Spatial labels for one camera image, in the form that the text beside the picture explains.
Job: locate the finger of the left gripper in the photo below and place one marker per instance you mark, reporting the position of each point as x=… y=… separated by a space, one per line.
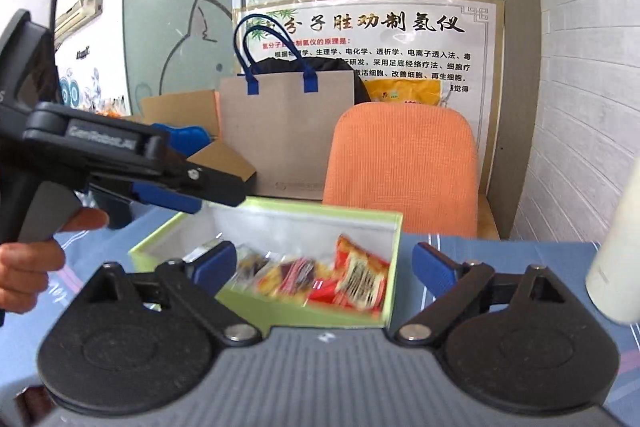
x=119 y=208
x=215 y=174

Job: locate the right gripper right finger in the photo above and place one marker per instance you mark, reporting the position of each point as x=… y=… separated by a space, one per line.
x=466 y=290

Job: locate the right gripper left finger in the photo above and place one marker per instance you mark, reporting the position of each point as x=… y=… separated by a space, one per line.
x=186 y=288

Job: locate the yellow red snack bag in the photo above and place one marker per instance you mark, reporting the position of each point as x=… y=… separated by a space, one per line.
x=292 y=279

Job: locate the person's left hand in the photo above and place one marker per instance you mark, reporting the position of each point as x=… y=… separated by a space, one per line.
x=25 y=269

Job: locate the blue plastic cushion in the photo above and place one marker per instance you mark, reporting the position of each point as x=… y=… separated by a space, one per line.
x=186 y=141

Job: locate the silver snack packet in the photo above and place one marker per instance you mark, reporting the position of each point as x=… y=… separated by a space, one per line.
x=249 y=263

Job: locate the open cardboard box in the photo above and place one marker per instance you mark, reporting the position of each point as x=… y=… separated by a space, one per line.
x=193 y=124

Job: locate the red snack packet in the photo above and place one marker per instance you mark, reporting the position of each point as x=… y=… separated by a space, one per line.
x=358 y=280

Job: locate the green storage box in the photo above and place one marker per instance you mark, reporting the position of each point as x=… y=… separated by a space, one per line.
x=282 y=227

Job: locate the orange mesh chair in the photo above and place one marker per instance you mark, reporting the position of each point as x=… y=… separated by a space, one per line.
x=415 y=159

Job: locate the white cup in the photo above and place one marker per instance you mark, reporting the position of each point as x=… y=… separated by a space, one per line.
x=612 y=281

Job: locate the white air conditioner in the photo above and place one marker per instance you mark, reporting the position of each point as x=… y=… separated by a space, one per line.
x=71 y=15

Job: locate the yellow plastic bag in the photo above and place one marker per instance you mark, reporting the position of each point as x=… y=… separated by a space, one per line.
x=421 y=91

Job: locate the chinese text poster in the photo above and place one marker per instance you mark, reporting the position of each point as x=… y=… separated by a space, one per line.
x=459 y=42

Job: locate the beige paper bag blue handles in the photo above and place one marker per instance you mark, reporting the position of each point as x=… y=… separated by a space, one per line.
x=280 y=115

